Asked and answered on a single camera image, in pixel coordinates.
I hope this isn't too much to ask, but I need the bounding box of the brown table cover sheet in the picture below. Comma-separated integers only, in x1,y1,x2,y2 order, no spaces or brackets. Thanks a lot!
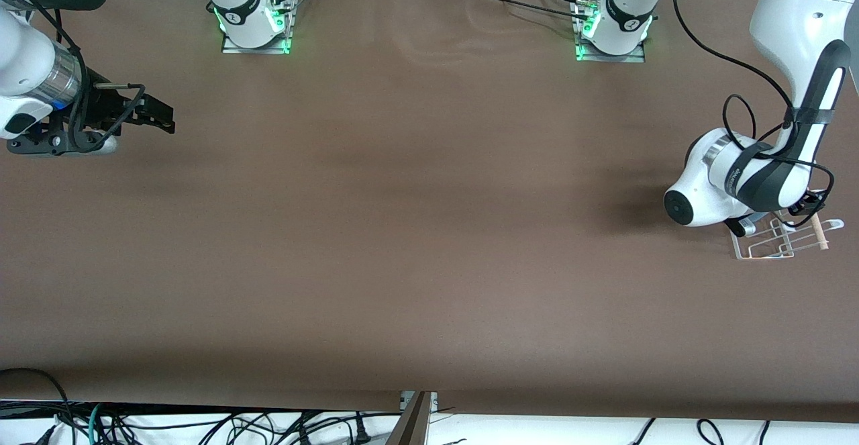
0,0,859,424

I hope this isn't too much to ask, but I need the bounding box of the white wire cup rack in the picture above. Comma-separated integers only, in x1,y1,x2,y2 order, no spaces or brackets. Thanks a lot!
730,209,845,260

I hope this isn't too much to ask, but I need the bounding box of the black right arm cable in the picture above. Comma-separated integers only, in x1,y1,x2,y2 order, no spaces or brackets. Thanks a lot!
0,0,146,155

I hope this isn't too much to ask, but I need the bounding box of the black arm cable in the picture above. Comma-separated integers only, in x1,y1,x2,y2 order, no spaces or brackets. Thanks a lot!
671,0,837,229
0,0,146,155

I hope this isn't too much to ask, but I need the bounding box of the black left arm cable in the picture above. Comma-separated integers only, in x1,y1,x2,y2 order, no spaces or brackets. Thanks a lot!
671,0,837,229

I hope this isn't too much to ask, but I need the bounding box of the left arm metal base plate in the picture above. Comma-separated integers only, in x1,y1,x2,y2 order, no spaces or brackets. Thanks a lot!
574,0,647,63

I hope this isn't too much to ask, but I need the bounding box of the looped black floor cable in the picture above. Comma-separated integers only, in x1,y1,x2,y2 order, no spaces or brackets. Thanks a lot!
695,418,727,445

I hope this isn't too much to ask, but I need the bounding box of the thick black floor cable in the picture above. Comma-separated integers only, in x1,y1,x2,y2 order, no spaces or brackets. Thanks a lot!
0,366,71,432

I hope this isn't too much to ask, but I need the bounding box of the teal floor cable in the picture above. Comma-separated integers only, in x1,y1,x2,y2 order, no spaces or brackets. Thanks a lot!
87,402,111,445

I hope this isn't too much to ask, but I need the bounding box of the long black base cable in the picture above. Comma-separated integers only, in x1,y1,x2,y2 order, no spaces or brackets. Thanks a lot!
470,0,591,20

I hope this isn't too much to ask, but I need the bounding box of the metal frame post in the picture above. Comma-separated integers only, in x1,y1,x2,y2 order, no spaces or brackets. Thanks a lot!
386,391,438,445

